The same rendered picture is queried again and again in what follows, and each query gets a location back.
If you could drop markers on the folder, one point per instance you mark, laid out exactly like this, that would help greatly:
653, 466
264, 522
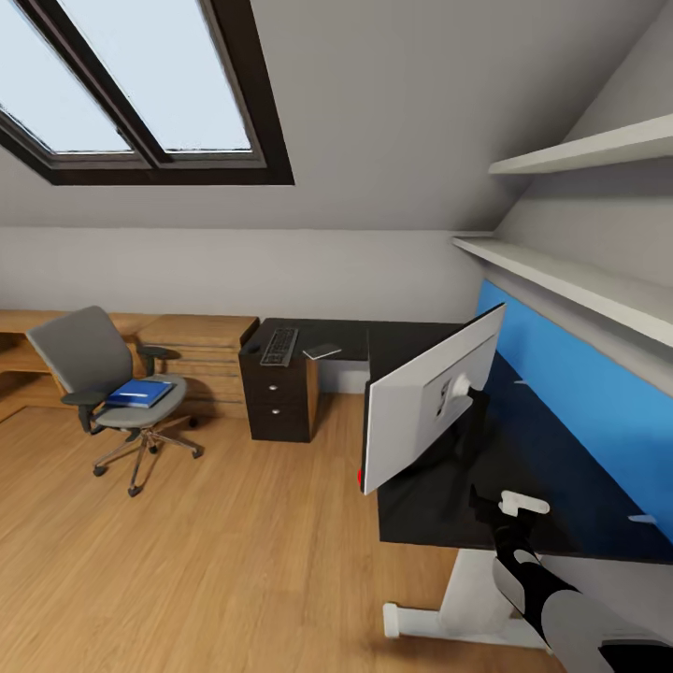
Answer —
139, 393

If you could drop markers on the swivel chair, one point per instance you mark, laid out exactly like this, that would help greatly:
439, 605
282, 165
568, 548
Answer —
91, 361

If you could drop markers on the monitor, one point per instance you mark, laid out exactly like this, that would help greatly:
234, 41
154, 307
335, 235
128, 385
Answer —
409, 406

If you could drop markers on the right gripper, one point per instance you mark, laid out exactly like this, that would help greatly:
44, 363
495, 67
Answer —
488, 511

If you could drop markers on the notebook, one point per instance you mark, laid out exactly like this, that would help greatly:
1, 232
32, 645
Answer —
320, 351

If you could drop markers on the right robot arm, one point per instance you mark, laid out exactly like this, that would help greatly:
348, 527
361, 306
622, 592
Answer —
586, 637

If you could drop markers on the fixed window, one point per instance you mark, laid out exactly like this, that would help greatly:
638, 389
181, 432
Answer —
139, 92

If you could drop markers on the keyboard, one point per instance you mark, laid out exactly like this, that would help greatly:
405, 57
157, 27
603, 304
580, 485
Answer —
281, 347

